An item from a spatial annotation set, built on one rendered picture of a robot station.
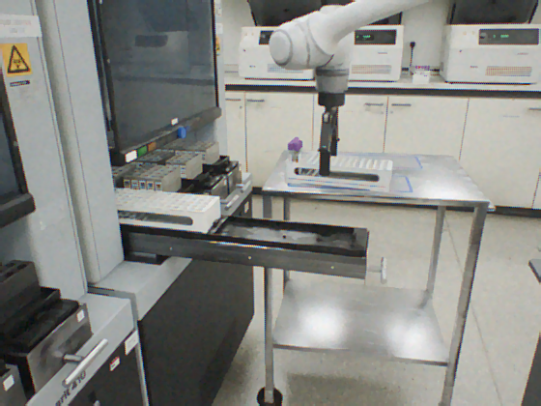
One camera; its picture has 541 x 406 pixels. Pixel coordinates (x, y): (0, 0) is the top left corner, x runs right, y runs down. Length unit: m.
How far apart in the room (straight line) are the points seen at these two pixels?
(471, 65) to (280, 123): 1.32
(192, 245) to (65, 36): 0.47
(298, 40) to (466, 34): 2.30
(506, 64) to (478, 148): 0.55
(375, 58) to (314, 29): 2.15
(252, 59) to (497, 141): 1.77
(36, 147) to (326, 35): 0.63
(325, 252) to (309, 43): 0.46
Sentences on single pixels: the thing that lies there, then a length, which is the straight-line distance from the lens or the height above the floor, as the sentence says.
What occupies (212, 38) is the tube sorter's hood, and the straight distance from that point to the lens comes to 1.47.
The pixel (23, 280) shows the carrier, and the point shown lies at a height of 0.86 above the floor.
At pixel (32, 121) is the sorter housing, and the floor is 1.10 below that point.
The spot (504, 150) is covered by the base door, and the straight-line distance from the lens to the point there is 3.35.
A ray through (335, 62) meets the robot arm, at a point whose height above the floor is 1.16.
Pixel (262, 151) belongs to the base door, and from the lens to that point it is 3.38.
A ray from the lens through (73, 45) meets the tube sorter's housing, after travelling 0.91.
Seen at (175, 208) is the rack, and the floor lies 0.86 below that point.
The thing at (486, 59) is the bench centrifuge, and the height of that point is 1.06.
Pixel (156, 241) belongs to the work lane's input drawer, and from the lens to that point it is 1.02.
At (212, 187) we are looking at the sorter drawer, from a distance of 1.29.
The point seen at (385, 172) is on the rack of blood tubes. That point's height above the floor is 0.88.
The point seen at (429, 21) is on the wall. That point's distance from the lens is 3.80.
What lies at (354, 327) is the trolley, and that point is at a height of 0.28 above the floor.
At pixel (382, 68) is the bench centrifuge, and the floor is 1.00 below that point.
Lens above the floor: 1.23
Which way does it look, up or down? 21 degrees down
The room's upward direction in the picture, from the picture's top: straight up
